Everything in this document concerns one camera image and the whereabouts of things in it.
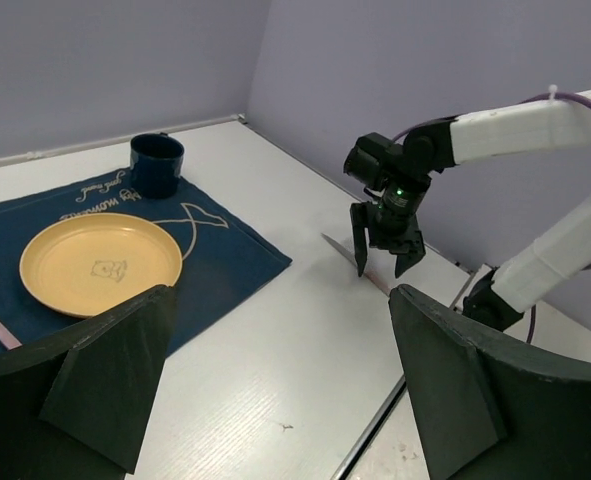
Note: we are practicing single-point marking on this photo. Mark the dark blue cup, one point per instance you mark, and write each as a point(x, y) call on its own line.
point(155, 165)

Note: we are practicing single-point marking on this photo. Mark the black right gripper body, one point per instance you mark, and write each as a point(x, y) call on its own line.
point(397, 190)

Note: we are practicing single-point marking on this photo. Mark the dark blue patterned cloth napkin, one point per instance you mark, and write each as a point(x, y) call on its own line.
point(226, 261)

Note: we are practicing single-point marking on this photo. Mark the tan round plate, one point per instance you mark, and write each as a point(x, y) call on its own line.
point(84, 266)

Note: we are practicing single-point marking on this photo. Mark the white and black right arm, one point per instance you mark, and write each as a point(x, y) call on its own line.
point(510, 184)

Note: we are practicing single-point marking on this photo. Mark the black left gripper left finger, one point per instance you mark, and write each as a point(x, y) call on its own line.
point(76, 404)

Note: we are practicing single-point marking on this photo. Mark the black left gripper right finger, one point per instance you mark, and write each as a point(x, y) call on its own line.
point(486, 405)

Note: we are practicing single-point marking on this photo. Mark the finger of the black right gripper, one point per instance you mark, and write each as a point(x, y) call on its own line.
point(410, 252)
point(361, 216)

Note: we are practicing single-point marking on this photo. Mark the knife with pink handle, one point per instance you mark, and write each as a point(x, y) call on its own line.
point(379, 283)

